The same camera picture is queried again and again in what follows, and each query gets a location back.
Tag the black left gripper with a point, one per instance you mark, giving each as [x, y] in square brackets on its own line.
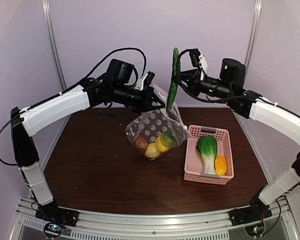
[146, 101]

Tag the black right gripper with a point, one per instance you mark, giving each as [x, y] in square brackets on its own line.
[193, 80]

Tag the green cucumber toy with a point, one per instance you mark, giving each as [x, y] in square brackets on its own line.
[173, 85]

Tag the clear zip top bag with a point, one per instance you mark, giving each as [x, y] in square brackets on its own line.
[152, 124]

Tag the yellow lemon toy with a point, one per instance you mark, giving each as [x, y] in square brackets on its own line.
[168, 139]
[160, 147]

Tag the brown croissant toy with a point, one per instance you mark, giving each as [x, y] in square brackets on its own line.
[140, 143]

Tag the pale yellow walnut-shaped toy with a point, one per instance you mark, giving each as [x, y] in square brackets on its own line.
[151, 151]

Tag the pink plastic basket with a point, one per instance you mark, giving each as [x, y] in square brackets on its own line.
[194, 167]

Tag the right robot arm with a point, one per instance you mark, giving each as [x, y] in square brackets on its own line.
[252, 105]

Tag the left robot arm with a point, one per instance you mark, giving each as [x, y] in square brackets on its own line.
[27, 122]

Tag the green bok choy toy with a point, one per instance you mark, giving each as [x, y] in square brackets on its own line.
[206, 146]

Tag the orange mango toy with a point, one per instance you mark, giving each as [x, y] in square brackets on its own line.
[220, 165]

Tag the left round circuit board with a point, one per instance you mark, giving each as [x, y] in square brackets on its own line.
[52, 230]

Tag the round circuit board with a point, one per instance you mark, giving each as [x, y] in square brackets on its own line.
[255, 230]
[52, 230]

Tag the right round circuit board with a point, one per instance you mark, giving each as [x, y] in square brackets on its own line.
[255, 230]

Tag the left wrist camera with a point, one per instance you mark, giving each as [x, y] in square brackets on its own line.
[143, 81]

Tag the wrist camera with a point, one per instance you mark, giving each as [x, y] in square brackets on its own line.
[198, 61]
[143, 81]

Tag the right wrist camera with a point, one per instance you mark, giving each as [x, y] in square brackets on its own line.
[198, 61]

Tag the right aluminium frame post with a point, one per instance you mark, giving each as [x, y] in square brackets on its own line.
[255, 24]

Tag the aluminium frame post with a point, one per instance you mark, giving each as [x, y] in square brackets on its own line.
[255, 24]
[53, 43]

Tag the front aluminium rail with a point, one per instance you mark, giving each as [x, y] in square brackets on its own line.
[212, 225]

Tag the left aluminium frame post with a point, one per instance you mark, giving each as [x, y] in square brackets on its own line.
[53, 43]

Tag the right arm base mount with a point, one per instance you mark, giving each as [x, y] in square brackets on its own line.
[248, 214]

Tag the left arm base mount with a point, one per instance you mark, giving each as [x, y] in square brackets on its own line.
[60, 216]

